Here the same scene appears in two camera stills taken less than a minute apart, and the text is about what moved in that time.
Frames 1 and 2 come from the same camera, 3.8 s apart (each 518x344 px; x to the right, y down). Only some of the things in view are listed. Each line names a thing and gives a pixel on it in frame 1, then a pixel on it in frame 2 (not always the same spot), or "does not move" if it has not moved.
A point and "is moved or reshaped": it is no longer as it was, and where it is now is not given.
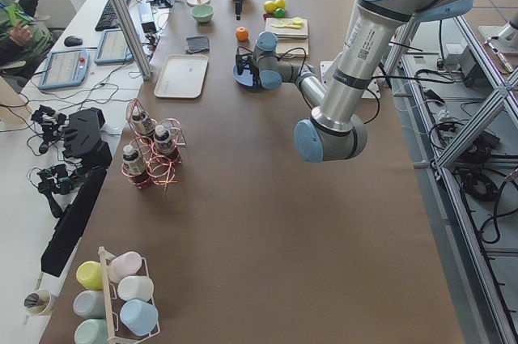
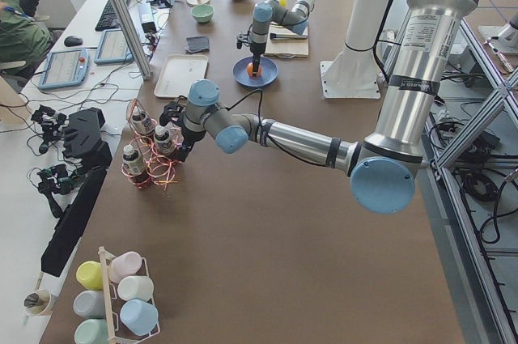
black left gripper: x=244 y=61 → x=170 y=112
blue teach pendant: x=65 y=69 does not move
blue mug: x=139 y=316 does not move
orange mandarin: x=242 y=34 is moved or reshaped
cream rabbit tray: x=182 y=76 does not move
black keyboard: x=109 y=20 does not move
